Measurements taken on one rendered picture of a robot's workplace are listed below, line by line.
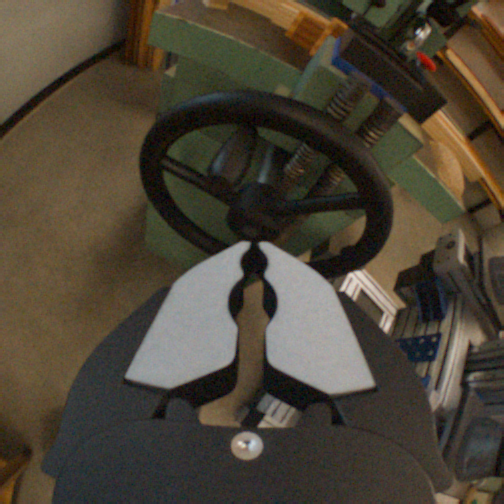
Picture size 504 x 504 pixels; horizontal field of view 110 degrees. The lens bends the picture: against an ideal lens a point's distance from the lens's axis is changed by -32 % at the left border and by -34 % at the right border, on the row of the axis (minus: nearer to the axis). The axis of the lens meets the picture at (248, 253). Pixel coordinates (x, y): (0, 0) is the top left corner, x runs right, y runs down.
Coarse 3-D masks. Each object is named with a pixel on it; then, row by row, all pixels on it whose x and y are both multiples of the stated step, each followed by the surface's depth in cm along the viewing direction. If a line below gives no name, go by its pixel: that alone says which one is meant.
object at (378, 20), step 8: (344, 0) 24; (352, 0) 23; (360, 0) 23; (368, 0) 22; (392, 0) 21; (400, 0) 20; (352, 8) 24; (360, 8) 24; (368, 8) 23; (376, 8) 23; (384, 8) 22; (392, 8) 22; (400, 8) 22; (352, 16) 28; (360, 16) 27; (368, 16) 25; (376, 16) 24; (384, 16) 24; (376, 24) 25; (384, 24) 25
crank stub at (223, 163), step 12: (240, 132) 17; (252, 132) 17; (228, 144) 16; (240, 144) 16; (252, 144) 17; (216, 156) 16; (228, 156) 15; (240, 156) 16; (252, 156) 17; (216, 168) 15; (228, 168) 15; (240, 168) 15; (216, 180) 15; (228, 180) 15; (240, 180) 16
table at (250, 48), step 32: (192, 0) 28; (160, 32) 27; (192, 32) 26; (224, 32) 26; (256, 32) 29; (224, 64) 30; (256, 64) 29; (288, 64) 28; (256, 128) 28; (320, 160) 29; (416, 160) 33; (416, 192) 38; (448, 192) 35
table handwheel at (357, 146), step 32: (224, 96) 17; (256, 96) 16; (160, 128) 20; (192, 128) 19; (288, 128) 17; (320, 128) 16; (160, 160) 25; (288, 160) 32; (352, 160) 17; (160, 192) 30; (256, 192) 26; (352, 192) 22; (384, 192) 19; (192, 224) 37; (256, 224) 26; (384, 224) 22; (352, 256) 29
